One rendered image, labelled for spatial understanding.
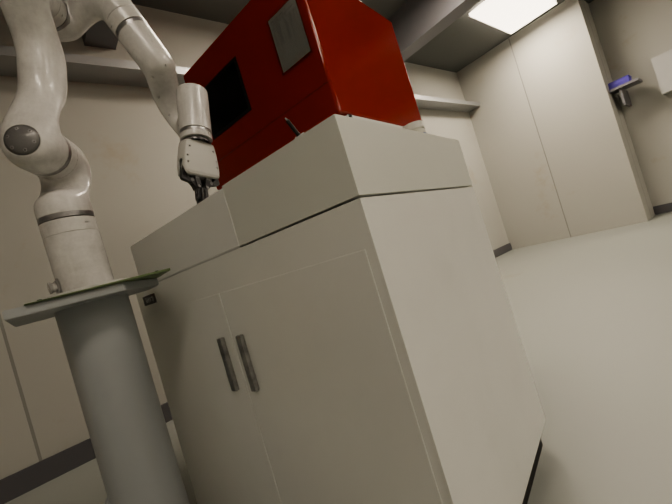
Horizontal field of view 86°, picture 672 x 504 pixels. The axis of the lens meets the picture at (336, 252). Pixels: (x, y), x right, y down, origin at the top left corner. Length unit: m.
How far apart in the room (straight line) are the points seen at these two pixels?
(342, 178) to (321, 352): 0.34
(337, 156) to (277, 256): 0.25
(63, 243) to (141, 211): 1.92
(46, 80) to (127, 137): 2.00
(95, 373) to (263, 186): 0.59
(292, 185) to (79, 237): 0.58
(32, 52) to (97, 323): 0.67
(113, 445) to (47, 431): 1.77
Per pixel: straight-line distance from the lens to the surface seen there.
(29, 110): 1.15
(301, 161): 0.69
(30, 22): 1.25
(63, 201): 1.10
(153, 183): 3.07
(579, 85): 6.35
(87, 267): 1.07
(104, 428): 1.08
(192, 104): 1.10
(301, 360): 0.80
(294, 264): 0.73
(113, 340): 1.04
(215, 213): 0.91
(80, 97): 3.26
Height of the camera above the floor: 0.73
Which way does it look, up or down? 1 degrees up
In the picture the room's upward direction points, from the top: 17 degrees counter-clockwise
